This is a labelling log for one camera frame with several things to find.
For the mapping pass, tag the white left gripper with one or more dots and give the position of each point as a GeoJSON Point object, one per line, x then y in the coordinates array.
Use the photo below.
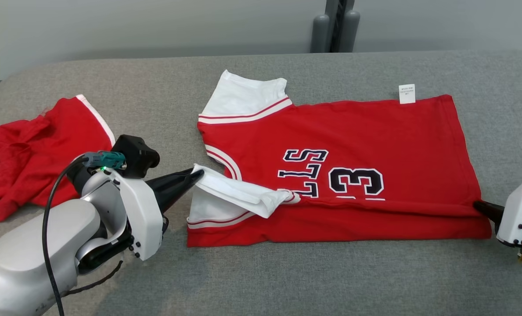
{"type": "Point", "coordinates": [144, 219]}

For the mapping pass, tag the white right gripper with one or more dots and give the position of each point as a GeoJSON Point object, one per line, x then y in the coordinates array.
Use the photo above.
{"type": "Point", "coordinates": [520, 210]}

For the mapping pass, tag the red shorts with white stripe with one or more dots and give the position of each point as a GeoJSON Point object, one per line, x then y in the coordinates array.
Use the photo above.
{"type": "Point", "coordinates": [32, 166]}

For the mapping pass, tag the red jersey with white sleeves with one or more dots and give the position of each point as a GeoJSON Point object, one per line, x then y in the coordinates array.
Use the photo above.
{"type": "Point", "coordinates": [353, 140]}

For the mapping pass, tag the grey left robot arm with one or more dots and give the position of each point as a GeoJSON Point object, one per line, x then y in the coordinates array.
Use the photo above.
{"type": "Point", "coordinates": [19, 263]}

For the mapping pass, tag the grey partition post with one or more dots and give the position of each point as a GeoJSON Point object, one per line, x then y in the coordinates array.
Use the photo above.
{"type": "Point", "coordinates": [320, 33]}

